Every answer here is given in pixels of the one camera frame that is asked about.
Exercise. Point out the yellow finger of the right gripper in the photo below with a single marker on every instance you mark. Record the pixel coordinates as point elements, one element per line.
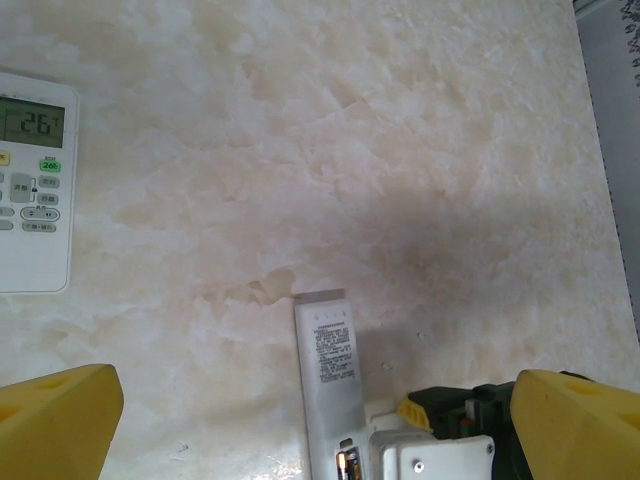
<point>415,412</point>

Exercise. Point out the white remote with coloured buttons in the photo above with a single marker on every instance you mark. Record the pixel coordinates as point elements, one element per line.
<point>330,400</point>

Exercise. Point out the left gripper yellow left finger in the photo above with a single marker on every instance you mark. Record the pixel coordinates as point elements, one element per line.
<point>50,430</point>

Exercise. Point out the white air conditioner remote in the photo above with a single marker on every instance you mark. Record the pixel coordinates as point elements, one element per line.
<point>40,250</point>

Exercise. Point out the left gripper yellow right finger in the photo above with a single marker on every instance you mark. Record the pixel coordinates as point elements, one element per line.
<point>585,435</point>

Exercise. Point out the aluminium side rail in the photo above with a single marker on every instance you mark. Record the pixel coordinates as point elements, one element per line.
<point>625,200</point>

